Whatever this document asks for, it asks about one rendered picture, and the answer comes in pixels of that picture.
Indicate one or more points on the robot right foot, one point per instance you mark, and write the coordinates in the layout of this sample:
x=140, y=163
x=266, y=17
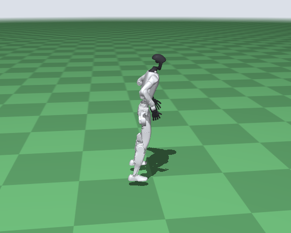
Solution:
x=138, y=178

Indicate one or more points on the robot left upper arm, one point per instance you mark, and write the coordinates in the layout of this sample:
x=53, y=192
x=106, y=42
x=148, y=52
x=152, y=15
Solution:
x=140, y=80

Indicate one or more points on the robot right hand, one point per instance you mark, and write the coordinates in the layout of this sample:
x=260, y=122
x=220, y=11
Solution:
x=155, y=114

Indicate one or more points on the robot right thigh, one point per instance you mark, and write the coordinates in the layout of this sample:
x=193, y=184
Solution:
x=145, y=131

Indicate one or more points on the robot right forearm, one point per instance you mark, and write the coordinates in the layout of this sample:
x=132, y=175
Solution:
x=149, y=101

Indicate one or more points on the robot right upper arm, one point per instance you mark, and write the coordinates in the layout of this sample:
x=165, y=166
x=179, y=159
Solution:
x=151, y=81

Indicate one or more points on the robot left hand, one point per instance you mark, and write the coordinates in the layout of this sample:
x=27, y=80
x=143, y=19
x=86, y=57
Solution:
x=156, y=102

